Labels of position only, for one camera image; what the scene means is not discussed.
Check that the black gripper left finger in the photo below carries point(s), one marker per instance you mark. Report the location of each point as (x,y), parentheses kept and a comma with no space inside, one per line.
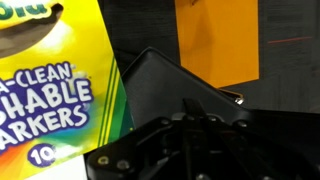
(146,146)

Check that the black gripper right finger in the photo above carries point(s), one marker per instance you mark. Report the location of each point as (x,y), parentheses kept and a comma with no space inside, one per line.
(240,153)

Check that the yellow Crayola marker box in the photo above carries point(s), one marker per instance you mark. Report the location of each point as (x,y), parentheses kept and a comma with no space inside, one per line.
(50,50)

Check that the black office chair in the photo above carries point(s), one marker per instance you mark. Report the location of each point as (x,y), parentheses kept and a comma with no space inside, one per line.
(160,86)

